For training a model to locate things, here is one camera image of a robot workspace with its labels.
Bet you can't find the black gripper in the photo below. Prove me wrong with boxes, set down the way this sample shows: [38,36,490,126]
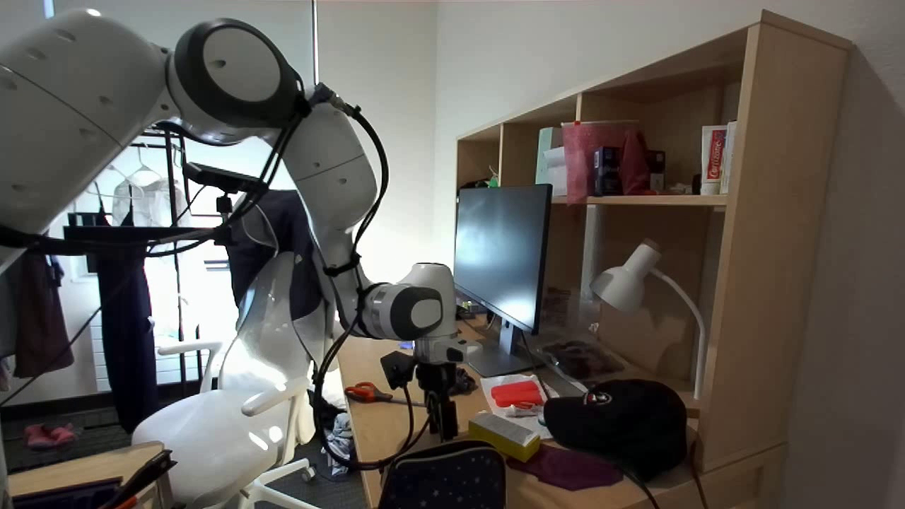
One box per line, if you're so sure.
[415,338,463,441]

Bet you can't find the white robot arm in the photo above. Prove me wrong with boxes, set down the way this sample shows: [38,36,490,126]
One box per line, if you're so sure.
[0,9,451,338]

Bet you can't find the silver monitor stand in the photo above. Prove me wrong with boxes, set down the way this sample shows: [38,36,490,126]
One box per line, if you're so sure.
[467,321,543,379]

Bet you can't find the yellow white small box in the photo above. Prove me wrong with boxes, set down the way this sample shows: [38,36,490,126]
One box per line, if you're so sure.
[467,413,540,461]

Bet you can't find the white plastic bag red items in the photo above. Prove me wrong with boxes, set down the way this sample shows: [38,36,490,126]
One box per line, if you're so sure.
[480,373,545,419]

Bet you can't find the navy star pattern pouch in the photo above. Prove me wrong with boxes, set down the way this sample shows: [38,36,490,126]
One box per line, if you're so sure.
[378,441,505,509]

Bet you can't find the black computer monitor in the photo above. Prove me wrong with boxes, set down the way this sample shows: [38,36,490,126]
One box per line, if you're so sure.
[451,183,550,332]

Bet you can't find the black baseball cap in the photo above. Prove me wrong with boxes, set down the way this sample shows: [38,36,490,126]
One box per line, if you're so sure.
[543,379,688,479]

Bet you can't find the white desk lamp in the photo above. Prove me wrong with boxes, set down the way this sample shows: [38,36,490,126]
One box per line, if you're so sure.
[590,241,706,397]

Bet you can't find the white office chair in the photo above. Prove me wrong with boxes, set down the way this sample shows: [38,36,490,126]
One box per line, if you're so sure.
[133,250,316,509]

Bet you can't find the pink box on shelf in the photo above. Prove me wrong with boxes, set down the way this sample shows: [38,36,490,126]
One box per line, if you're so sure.
[563,120,648,204]

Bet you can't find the wooden shelf unit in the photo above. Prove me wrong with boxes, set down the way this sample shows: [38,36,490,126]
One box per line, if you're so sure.
[456,11,852,509]

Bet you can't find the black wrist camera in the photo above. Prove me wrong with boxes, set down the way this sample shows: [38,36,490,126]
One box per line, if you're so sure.
[381,351,415,388]

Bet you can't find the red handled scissors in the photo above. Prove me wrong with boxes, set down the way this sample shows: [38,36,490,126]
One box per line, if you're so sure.
[344,382,396,403]

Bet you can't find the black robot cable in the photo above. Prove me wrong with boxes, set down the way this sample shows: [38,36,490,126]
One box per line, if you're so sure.
[304,81,447,475]

